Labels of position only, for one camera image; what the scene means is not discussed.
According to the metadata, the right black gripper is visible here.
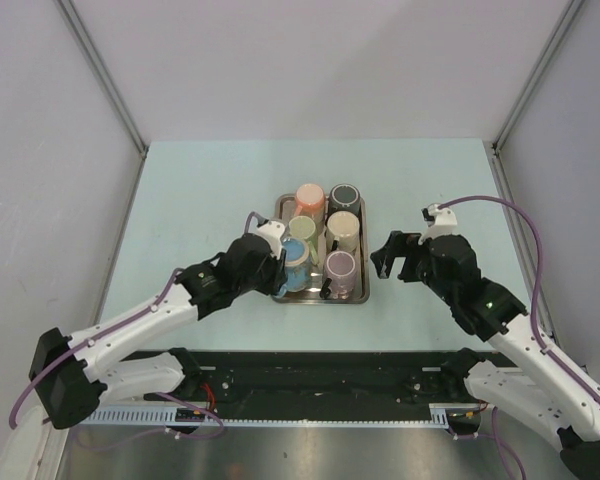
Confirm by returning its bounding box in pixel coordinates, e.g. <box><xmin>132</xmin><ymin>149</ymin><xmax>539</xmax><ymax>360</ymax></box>
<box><xmin>369</xmin><ymin>231</ymin><xmax>456</xmax><ymax>305</ymax></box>

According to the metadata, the blue butterfly mug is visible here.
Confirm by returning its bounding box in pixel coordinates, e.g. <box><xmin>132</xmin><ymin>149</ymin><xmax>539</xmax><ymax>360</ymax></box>
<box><xmin>282</xmin><ymin>237</ymin><xmax>318</xmax><ymax>294</ymax></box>

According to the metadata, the cream mug black handle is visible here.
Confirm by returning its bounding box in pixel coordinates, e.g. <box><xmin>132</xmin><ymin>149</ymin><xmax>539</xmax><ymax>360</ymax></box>
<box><xmin>326</xmin><ymin>211</ymin><xmax>360</xmax><ymax>253</ymax></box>

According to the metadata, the purple mug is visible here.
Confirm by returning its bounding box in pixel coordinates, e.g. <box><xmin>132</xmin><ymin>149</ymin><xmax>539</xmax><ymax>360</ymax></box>
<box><xmin>320</xmin><ymin>250</ymin><xmax>357</xmax><ymax>300</ymax></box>

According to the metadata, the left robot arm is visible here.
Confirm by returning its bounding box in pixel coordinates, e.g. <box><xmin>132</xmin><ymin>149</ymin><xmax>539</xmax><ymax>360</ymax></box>
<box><xmin>27</xmin><ymin>231</ymin><xmax>287</xmax><ymax>430</ymax></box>

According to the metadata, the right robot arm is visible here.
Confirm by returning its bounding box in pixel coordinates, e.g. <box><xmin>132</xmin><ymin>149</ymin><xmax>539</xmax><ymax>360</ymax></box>
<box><xmin>370</xmin><ymin>231</ymin><xmax>600</xmax><ymax>479</ymax></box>

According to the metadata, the green mug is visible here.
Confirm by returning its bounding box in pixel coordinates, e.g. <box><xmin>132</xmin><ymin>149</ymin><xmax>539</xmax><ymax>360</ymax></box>
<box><xmin>288</xmin><ymin>216</ymin><xmax>317</xmax><ymax>242</ymax></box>

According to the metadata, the dark grey mug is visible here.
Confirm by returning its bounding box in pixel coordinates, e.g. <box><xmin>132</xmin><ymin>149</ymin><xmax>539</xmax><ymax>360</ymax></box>
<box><xmin>327</xmin><ymin>183</ymin><xmax>361</xmax><ymax>216</ymax></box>

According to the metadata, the pink orange mug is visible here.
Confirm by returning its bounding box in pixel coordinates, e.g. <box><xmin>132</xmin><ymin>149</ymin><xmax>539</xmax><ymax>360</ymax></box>
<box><xmin>294</xmin><ymin>183</ymin><xmax>326</xmax><ymax>219</ymax></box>

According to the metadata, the steel tray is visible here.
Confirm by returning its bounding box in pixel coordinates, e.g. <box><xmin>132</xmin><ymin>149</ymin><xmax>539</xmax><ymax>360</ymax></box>
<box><xmin>274</xmin><ymin>200</ymin><xmax>370</xmax><ymax>305</ymax></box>

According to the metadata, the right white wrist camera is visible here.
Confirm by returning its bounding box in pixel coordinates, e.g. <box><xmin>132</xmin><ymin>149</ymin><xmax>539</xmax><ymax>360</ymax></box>
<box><xmin>418</xmin><ymin>204</ymin><xmax>458</xmax><ymax>245</ymax></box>

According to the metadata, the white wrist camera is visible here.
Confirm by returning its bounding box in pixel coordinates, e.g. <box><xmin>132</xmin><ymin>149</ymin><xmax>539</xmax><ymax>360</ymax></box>
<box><xmin>255</xmin><ymin>220</ymin><xmax>288</xmax><ymax>259</ymax></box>
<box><xmin>418</xmin><ymin>204</ymin><xmax>458</xmax><ymax>245</ymax></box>

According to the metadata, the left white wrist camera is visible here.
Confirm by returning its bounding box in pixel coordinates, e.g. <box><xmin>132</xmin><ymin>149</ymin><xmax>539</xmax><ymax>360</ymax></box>
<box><xmin>255</xmin><ymin>220</ymin><xmax>288</xmax><ymax>259</ymax></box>

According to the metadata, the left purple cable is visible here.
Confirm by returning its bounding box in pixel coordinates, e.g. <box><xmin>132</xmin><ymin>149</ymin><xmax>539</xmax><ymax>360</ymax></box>
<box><xmin>7</xmin><ymin>210</ymin><xmax>266</xmax><ymax>431</ymax></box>

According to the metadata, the purple cable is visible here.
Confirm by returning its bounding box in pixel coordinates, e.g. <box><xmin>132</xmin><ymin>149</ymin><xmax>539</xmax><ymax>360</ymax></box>
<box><xmin>439</xmin><ymin>194</ymin><xmax>600</xmax><ymax>416</ymax></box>
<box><xmin>7</xmin><ymin>210</ymin><xmax>266</xmax><ymax>431</ymax></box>

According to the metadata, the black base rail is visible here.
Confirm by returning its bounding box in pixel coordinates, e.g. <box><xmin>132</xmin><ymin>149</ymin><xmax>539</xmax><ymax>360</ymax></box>
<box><xmin>97</xmin><ymin>348</ymin><xmax>514</xmax><ymax>425</ymax></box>

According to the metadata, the white slotted cable duct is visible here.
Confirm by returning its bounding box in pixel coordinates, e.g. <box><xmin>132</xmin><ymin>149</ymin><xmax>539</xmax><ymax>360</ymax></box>
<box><xmin>82</xmin><ymin>403</ymin><xmax>485</xmax><ymax>429</ymax></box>

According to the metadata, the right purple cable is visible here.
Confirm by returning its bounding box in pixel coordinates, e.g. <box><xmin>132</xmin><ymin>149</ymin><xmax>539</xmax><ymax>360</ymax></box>
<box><xmin>439</xmin><ymin>194</ymin><xmax>600</xmax><ymax>416</ymax></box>

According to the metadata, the right aluminium frame post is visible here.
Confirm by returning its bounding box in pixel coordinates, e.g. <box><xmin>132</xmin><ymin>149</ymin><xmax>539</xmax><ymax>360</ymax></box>
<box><xmin>491</xmin><ymin>0</ymin><xmax>589</xmax><ymax>155</ymax></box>

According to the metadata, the aluminium frame post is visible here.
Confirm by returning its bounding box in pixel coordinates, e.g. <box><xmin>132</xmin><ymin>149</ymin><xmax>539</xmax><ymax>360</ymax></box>
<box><xmin>54</xmin><ymin>0</ymin><xmax>148</xmax><ymax>159</ymax></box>
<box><xmin>491</xmin><ymin>0</ymin><xmax>589</xmax><ymax>155</ymax></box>

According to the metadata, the left aluminium frame post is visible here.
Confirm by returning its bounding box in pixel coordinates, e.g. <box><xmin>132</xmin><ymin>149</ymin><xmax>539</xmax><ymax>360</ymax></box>
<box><xmin>54</xmin><ymin>0</ymin><xmax>148</xmax><ymax>159</ymax></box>

